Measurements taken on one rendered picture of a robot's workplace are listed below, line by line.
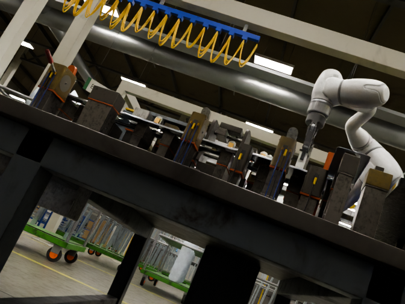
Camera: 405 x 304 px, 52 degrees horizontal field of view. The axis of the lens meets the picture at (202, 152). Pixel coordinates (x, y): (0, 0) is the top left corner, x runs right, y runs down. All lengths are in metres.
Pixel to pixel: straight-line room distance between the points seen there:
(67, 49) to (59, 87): 7.88
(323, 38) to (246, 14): 0.91
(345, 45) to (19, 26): 3.71
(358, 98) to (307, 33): 3.31
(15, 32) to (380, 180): 4.62
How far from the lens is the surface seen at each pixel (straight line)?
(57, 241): 5.41
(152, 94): 8.47
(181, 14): 5.10
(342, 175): 1.30
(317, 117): 1.71
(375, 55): 5.00
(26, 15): 5.54
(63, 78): 1.86
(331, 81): 1.76
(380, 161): 2.14
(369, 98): 1.69
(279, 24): 4.99
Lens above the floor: 0.49
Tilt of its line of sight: 16 degrees up
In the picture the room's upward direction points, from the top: 23 degrees clockwise
